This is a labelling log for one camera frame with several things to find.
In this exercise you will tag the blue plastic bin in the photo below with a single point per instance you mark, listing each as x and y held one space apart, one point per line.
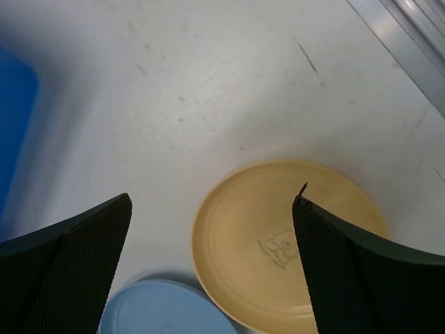
19 88

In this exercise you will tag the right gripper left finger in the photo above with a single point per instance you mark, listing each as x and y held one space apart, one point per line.
57 279

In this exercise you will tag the orange plate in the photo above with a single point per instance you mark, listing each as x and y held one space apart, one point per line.
244 247

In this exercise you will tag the light blue plate front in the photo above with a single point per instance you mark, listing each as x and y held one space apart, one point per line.
163 306

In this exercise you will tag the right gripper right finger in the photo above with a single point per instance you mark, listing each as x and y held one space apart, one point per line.
359 282

